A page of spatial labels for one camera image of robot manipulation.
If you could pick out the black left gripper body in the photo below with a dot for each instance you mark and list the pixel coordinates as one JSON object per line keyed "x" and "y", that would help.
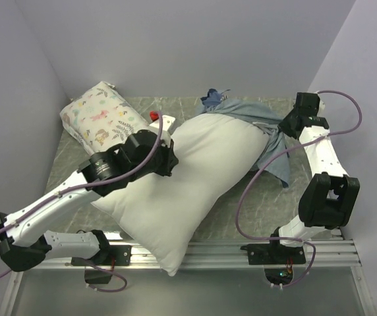
{"x": 160, "y": 164}

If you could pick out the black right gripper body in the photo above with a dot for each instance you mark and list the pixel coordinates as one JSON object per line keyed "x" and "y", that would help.
{"x": 286, "y": 125}

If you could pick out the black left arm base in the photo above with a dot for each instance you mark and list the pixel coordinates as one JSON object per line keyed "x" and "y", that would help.
{"x": 116, "y": 256}

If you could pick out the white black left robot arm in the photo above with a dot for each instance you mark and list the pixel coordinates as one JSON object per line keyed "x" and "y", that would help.
{"x": 27, "y": 237}

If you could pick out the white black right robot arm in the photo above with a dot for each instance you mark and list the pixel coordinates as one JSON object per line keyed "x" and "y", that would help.
{"x": 330, "y": 196}

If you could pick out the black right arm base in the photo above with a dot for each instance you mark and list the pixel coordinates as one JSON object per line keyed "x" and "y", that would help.
{"x": 274, "y": 253}

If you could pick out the white floral print pillow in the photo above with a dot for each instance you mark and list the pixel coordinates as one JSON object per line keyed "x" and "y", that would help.
{"x": 101, "y": 118}

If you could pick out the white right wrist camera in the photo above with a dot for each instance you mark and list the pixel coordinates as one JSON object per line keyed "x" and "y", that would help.
{"x": 321, "y": 106}

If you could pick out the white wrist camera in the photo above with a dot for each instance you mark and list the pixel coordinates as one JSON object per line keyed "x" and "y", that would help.
{"x": 163, "y": 124}
{"x": 321, "y": 106}

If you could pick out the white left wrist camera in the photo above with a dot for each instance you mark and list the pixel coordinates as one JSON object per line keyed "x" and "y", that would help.
{"x": 163, "y": 124}

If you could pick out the aluminium front rail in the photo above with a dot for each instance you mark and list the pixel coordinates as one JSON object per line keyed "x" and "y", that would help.
{"x": 233, "y": 254}

